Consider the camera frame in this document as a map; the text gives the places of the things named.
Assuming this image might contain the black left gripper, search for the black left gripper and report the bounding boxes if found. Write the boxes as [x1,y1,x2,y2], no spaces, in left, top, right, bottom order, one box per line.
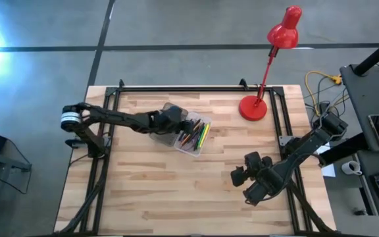
[156,105,195,135]

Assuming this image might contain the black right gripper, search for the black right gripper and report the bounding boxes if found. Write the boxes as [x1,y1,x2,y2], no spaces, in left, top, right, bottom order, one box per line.
[230,165,286,207]

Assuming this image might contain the black pen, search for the black pen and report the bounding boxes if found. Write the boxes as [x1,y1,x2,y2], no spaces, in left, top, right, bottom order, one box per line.
[191,118,203,133]

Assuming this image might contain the orange pencil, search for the orange pencil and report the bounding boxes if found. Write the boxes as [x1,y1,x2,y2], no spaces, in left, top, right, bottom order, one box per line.
[180,132,194,147]

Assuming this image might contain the green pen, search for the green pen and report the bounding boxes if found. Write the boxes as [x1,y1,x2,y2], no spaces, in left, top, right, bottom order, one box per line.
[195,124,208,150]

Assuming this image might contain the yellow highlighter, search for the yellow highlighter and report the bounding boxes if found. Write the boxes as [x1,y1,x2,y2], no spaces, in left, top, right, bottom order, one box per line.
[199,122,211,149]

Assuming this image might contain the smoky translucent box lid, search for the smoky translucent box lid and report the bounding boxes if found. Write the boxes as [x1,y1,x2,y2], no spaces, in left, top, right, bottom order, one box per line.
[149,102,190,147]

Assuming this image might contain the clear plastic supply box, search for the clear plastic supply box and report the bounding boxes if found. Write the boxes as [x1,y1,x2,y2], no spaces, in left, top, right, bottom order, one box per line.
[174,111,213,157]

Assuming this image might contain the grey metal mounting plate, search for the grey metal mounting plate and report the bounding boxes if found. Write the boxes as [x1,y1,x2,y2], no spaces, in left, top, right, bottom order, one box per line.
[278,135,293,147]

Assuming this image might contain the red desk lamp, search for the red desk lamp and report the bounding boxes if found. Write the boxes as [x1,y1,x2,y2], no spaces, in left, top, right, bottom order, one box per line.
[238,5,303,122]

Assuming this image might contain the white paper sheet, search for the white paper sheet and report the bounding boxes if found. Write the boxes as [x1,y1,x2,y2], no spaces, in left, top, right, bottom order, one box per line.
[316,143,337,178]

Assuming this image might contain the black square beam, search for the black square beam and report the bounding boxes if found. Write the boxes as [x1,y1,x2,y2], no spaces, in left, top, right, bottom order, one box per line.
[318,118,379,168]

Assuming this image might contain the white mug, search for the white mug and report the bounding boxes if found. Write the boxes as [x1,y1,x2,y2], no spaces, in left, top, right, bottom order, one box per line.
[341,160,363,176]

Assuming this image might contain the black table clamp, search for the black table clamp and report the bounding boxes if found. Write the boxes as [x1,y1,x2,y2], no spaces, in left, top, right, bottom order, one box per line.
[64,138,86,149]

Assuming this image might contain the grey side table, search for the grey side table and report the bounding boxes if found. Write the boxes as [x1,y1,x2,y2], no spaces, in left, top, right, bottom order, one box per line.
[340,62,379,235]

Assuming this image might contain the black round pole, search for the black round pole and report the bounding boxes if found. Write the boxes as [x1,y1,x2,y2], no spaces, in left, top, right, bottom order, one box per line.
[353,31,379,76]

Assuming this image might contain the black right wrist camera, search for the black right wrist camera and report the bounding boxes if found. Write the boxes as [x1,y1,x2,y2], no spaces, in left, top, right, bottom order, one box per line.
[243,151,274,175]

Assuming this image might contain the black aluminium table frame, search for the black aluminium table frame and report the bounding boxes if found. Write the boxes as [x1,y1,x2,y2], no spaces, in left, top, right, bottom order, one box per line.
[59,78,334,235]

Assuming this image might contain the yellow cable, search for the yellow cable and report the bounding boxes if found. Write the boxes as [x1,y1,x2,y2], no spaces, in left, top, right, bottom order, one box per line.
[304,70,343,118]

